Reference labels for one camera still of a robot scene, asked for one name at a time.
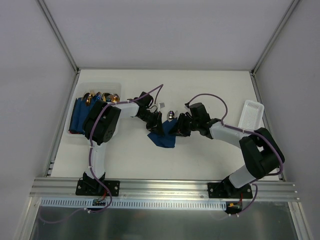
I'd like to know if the blue paper napkin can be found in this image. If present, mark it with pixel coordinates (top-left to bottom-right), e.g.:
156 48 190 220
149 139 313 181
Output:
147 118 178 149

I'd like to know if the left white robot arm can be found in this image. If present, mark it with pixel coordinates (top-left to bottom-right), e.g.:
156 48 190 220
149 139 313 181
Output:
75 91 165 196

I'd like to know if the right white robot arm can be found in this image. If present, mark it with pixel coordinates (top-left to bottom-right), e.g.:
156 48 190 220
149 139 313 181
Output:
168 102 285 198

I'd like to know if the dark blue rolled napkin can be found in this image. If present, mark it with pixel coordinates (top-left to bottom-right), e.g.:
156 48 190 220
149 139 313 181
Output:
68 97 95 135

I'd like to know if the gold spoon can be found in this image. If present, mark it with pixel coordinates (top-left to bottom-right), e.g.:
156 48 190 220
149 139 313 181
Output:
110 93 120 103

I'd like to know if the small white plastic tray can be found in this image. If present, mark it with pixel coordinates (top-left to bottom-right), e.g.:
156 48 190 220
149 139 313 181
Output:
238 99 265 130

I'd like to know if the blue iridescent fork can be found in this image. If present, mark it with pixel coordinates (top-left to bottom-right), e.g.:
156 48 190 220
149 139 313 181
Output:
92 92 102 102

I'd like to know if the large white plastic basket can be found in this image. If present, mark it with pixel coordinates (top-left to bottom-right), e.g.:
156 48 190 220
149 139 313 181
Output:
64 80 122 140

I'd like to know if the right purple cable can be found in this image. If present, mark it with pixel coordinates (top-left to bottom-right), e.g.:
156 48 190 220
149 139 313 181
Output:
186 93 285 213

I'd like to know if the purple cable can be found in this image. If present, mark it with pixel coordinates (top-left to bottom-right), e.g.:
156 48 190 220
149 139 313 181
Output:
186 93 285 213
87 84 165 213

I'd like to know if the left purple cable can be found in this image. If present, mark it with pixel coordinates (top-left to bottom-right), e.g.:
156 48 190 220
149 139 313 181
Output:
87 84 165 213

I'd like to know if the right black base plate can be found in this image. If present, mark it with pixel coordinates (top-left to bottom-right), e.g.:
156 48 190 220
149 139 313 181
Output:
207 182 253 200

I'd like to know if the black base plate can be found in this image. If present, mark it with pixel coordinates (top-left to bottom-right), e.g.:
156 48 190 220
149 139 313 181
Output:
75 179 120 197
207 182 253 200

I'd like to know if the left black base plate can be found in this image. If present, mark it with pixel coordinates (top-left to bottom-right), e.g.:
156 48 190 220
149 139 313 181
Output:
75 179 120 197

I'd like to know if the white slotted cable duct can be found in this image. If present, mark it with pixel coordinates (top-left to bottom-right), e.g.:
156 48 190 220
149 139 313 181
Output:
40 197 227 211

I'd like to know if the aluminium rail frame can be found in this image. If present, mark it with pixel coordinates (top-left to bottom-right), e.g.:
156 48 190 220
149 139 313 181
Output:
29 177 301 202

